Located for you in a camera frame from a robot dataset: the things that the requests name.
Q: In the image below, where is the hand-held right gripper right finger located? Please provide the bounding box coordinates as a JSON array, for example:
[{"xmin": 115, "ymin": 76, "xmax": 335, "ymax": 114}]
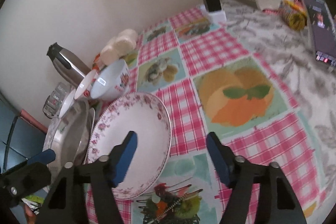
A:
[{"xmin": 207, "ymin": 132, "xmax": 307, "ymax": 224}]

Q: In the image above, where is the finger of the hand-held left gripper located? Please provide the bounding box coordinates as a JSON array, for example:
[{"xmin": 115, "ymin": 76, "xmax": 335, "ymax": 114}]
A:
[{"xmin": 26, "ymin": 149, "xmax": 56, "ymax": 165}]

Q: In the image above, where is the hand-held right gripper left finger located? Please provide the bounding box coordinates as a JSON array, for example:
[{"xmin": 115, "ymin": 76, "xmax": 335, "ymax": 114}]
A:
[{"xmin": 35, "ymin": 131, "xmax": 138, "ymax": 224}]

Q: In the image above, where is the pink floral rimmed plate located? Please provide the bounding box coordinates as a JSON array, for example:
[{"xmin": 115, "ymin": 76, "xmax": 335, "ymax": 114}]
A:
[{"xmin": 86, "ymin": 92, "xmax": 172, "ymax": 200}]

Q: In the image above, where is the white square bowl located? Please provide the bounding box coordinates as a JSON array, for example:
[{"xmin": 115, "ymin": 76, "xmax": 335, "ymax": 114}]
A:
[{"xmin": 58, "ymin": 90, "xmax": 77, "ymax": 119}]

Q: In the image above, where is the large white floral bowl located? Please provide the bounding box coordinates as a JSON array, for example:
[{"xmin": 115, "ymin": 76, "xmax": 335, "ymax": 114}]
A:
[{"xmin": 91, "ymin": 59, "xmax": 130, "ymax": 101}]

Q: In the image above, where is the green wrapper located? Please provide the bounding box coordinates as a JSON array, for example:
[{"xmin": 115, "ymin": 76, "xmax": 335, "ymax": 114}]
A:
[{"xmin": 22, "ymin": 195, "xmax": 45, "ymax": 207}]

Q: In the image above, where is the stainless steel plate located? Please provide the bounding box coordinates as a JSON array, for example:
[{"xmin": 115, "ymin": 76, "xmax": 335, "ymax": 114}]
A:
[{"xmin": 51, "ymin": 99, "xmax": 90, "ymax": 169}]

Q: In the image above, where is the pink wooden bar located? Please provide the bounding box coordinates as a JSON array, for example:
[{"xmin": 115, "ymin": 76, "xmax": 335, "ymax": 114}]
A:
[{"xmin": 21, "ymin": 109, "xmax": 49, "ymax": 132}]

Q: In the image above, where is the glass mug with red logo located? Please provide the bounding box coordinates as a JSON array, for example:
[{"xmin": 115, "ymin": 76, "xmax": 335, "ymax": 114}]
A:
[{"xmin": 43, "ymin": 94, "xmax": 64, "ymax": 119}]

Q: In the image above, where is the clear glass mug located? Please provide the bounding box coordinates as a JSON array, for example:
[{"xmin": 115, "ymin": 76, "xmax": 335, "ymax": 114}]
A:
[{"xmin": 55, "ymin": 82, "xmax": 72, "ymax": 95}]

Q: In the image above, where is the small white floral bowl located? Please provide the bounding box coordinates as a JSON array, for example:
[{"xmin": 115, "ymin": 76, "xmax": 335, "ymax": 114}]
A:
[{"xmin": 74, "ymin": 70, "xmax": 99, "ymax": 101}]

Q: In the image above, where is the stainless steel thermos jug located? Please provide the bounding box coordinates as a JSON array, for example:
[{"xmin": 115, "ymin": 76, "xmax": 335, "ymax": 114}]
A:
[{"xmin": 47, "ymin": 42, "xmax": 91, "ymax": 88}]

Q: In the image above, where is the orange white snack packet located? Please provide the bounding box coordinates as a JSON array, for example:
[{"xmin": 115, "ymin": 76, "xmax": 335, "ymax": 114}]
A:
[{"xmin": 92, "ymin": 53, "xmax": 104, "ymax": 71}]

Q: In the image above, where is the pink checked fruit tablecloth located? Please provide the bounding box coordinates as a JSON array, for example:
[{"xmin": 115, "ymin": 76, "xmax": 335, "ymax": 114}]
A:
[{"xmin": 87, "ymin": 5, "xmax": 331, "ymax": 224}]

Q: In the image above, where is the bag of white buns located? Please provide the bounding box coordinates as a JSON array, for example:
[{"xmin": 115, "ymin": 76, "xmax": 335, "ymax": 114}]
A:
[{"xmin": 101, "ymin": 28, "xmax": 138, "ymax": 64}]

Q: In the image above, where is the grey floral tablecloth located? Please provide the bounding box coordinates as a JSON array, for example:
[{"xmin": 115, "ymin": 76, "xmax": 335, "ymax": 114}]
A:
[{"xmin": 220, "ymin": 0, "xmax": 336, "ymax": 214}]

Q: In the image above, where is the white box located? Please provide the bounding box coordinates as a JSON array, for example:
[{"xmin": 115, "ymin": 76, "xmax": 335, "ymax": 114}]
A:
[{"xmin": 201, "ymin": 5, "xmax": 227, "ymax": 23}]

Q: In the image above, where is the yellow snack bag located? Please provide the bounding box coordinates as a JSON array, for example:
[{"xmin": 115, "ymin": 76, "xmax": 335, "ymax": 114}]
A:
[{"xmin": 278, "ymin": 0, "xmax": 308, "ymax": 31}]

